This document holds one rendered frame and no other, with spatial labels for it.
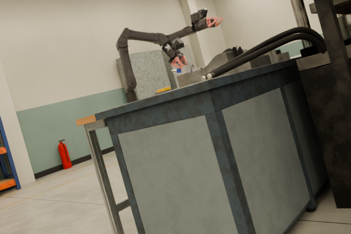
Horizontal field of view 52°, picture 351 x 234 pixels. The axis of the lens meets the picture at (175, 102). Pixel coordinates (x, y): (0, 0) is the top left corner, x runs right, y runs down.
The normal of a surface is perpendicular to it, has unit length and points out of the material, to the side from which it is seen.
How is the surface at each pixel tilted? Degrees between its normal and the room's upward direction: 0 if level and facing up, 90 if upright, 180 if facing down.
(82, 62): 90
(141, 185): 90
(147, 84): 90
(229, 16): 90
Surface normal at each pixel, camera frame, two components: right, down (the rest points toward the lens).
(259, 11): -0.71, 0.21
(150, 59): 0.65, -0.17
